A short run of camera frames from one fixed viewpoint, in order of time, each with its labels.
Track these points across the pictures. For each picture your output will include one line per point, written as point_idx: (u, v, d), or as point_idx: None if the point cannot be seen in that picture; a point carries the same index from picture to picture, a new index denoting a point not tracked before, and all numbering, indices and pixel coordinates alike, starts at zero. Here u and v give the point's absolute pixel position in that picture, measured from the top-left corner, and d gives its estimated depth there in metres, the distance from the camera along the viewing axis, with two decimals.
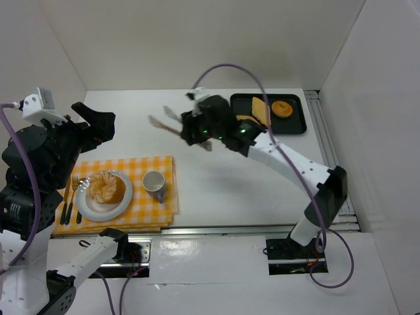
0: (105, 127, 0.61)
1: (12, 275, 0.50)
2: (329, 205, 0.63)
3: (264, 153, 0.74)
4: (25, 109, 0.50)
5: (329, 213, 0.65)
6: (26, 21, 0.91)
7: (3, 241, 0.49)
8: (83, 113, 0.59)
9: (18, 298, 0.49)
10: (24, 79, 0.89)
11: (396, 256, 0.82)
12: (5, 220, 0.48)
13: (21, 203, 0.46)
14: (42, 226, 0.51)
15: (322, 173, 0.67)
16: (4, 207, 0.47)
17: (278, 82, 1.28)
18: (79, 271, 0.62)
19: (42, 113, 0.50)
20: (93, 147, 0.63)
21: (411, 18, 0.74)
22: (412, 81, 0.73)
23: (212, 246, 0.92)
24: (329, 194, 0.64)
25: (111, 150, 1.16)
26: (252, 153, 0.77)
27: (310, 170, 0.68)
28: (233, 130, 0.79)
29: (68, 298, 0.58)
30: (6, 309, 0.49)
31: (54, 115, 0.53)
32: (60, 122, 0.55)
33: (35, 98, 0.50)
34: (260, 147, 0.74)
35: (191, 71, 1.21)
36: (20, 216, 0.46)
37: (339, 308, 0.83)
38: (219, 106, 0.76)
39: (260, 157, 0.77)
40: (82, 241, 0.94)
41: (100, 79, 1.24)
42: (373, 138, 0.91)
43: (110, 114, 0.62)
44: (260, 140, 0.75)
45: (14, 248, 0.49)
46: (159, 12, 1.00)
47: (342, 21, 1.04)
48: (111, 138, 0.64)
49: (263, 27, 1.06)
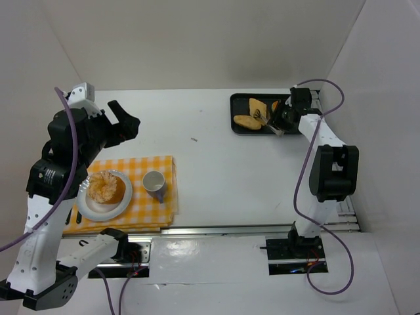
0: (130, 127, 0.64)
1: (31, 243, 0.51)
2: (325, 162, 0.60)
3: (306, 123, 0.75)
4: (71, 98, 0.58)
5: (325, 174, 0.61)
6: (28, 21, 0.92)
7: (31, 206, 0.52)
8: (116, 111, 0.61)
9: (31, 268, 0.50)
10: (25, 79, 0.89)
11: (396, 256, 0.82)
12: (37, 185, 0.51)
13: (55, 170, 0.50)
14: (69, 195, 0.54)
15: (337, 144, 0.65)
16: (40, 172, 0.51)
17: (278, 82, 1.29)
18: (81, 262, 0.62)
19: (83, 103, 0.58)
20: (117, 143, 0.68)
21: (411, 18, 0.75)
22: (411, 80, 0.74)
23: (212, 246, 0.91)
24: (329, 153, 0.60)
25: (112, 150, 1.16)
26: (301, 124, 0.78)
27: (329, 139, 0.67)
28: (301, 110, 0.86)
29: (69, 287, 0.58)
30: (17, 279, 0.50)
31: (94, 105, 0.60)
32: (95, 114, 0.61)
33: (81, 90, 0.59)
34: (306, 117, 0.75)
35: (192, 72, 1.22)
36: (53, 182, 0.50)
37: (338, 308, 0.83)
38: (300, 92, 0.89)
39: (304, 130, 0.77)
40: (82, 241, 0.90)
41: (100, 79, 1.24)
42: (373, 138, 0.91)
43: (136, 119, 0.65)
44: (310, 115, 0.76)
45: (41, 213, 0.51)
46: (160, 13, 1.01)
47: (342, 22, 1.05)
48: (134, 138, 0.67)
49: (264, 28, 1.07)
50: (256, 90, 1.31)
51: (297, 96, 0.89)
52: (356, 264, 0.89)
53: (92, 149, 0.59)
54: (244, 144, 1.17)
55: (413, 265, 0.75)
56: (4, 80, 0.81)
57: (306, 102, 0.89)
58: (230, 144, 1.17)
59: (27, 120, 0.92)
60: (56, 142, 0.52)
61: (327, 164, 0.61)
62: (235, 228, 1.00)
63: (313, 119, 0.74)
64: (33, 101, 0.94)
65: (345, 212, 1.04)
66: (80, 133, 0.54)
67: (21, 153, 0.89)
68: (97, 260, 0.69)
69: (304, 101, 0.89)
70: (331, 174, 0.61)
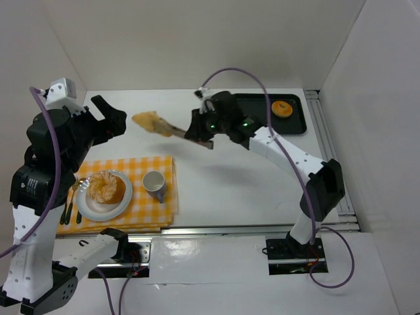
0: (118, 122, 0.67)
1: (21, 253, 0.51)
2: (319, 191, 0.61)
3: (262, 145, 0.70)
4: (50, 96, 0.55)
5: (323, 200, 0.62)
6: (28, 21, 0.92)
7: (17, 217, 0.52)
8: (101, 107, 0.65)
9: (24, 277, 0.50)
10: (24, 78, 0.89)
11: (395, 256, 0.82)
12: (20, 194, 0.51)
13: (38, 179, 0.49)
14: (56, 203, 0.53)
15: (316, 163, 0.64)
16: (21, 182, 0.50)
17: (279, 82, 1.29)
18: (81, 263, 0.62)
19: (65, 101, 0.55)
20: (104, 141, 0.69)
21: (410, 18, 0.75)
22: (411, 80, 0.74)
23: (212, 246, 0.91)
24: (321, 182, 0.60)
25: (111, 150, 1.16)
26: (252, 145, 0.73)
27: (304, 161, 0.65)
28: (239, 125, 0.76)
29: (69, 288, 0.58)
30: (12, 289, 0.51)
31: (76, 104, 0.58)
32: (78, 111, 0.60)
33: (60, 86, 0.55)
34: (258, 139, 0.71)
35: (191, 73, 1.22)
36: (37, 191, 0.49)
37: (339, 308, 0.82)
38: (227, 102, 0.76)
39: (258, 150, 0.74)
40: (82, 241, 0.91)
41: (101, 79, 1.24)
42: (373, 137, 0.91)
43: (123, 113, 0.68)
44: (259, 132, 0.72)
45: (27, 224, 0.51)
46: (160, 13, 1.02)
47: (341, 22, 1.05)
48: (122, 134, 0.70)
49: (264, 27, 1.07)
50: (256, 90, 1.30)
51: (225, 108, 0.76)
52: (356, 264, 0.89)
53: (79, 150, 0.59)
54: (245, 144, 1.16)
55: (412, 265, 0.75)
56: (4, 79, 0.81)
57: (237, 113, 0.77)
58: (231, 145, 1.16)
59: (25, 121, 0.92)
60: (39, 147, 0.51)
61: (321, 191, 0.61)
62: (235, 228, 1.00)
63: (264, 138, 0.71)
64: (33, 101, 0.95)
65: (345, 212, 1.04)
66: (63, 137, 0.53)
67: (21, 153, 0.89)
68: (98, 260, 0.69)
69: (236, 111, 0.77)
70: (326, 198, 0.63)
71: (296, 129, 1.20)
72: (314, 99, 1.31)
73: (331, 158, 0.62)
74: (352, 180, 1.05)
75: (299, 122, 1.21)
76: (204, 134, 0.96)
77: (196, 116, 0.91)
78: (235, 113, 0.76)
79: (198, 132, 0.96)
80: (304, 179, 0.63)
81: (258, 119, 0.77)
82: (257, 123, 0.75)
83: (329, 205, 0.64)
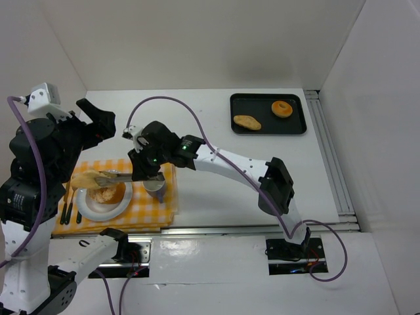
0: (107, 125, 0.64)
1: (14, 267, 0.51)
2: (274, 192, 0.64)
3: (208, 163, 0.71)
4: (32, 103, 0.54)
5: (279, 201, 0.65)
6: (27, 21, 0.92)
7: (6, 232, 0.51)
8: (86, 110, 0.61)
9: (20, 290, 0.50)
10: (23, 77, 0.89)
11: (396, 256, 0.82)
12: (7, 209, 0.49)
13: (24, 193, 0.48)
14: (46, 217, 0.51)
15: (261, 165, 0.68)
16: (8, 198, 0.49)
17: (278, 82, 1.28)
18: (79, 267, 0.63)
19: (48, 108, 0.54)
20: (94, 145, 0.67)
21: (410, 18, 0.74)
22: (411, 80, 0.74)
23: (212, 246, 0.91)
24: (272, 184, 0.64)
25: (111, 151, 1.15)
26: (197, 165, 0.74)
27: (251, 168, 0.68)
28: (178, 149, 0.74)
29: (68, 293, 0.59)
30: (8, 300, 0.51)
31: (60, 110, 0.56)
32: (64, 117, 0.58)
33: (42, 93, 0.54)
34: (201, 158, 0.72)
35: (191, 72, 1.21)
36: (23, 205, 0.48)
37: (340, 308, 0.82)
38: (158, 130, 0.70)
39: (205, 169, 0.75)
40: (82, 241, 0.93)
41: (100, 79, 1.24)
42: (373, 137, 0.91)
43: (110, 113, 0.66)
44: (200, 151, 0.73)
45: (17, 239, 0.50)
46: (160, 13, 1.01)
47: (342, 21, 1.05)
48: (113, 136, 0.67)
49: (264, 27, 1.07)
50: (256, 89, 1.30)
51: (161, 137, 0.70)
52: (356, 264, 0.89)
53: (70, 160, 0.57)
54: (245, 143, 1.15)
55: (413, 266, 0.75)
56: (3, 79, 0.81)
57: (170, 139, 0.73)
58: (231, 144, 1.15)
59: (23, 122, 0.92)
60: (24, 160, 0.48)
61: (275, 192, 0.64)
62: (235, 228, 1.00)
63: (205, 155, 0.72)
64: None
65: (345, 212, 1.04)
66: (48, 148, 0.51)
67: None
68: (97, 262, 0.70)
69: (169, 138, 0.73)
70: (281, 197, 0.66)
71: (296, 128, 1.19)
72: (314, 99, 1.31)
73: (273, 157, 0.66)
74: (353, 180, 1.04)
75: (299, 122, 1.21)
76: (149, 171, 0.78)
77: (136, 157, 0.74)
78: (170, 138, 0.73)
79: (144, 170, 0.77)
80: (256, 185, 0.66)
81: (194, 138, 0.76)
82: (194, 141, 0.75)
83: (285, 199, 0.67)
